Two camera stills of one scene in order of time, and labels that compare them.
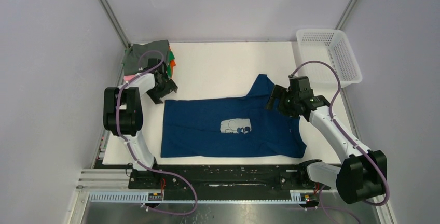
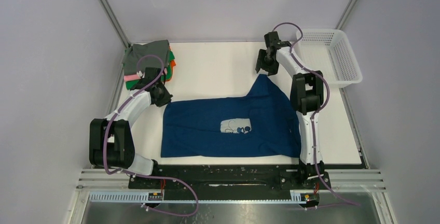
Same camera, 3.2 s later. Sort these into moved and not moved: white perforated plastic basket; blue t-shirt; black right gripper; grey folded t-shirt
Moved: black right gripper
Not moved: grey folded t-shirt; white perforated plastic basket; blue t-shirt
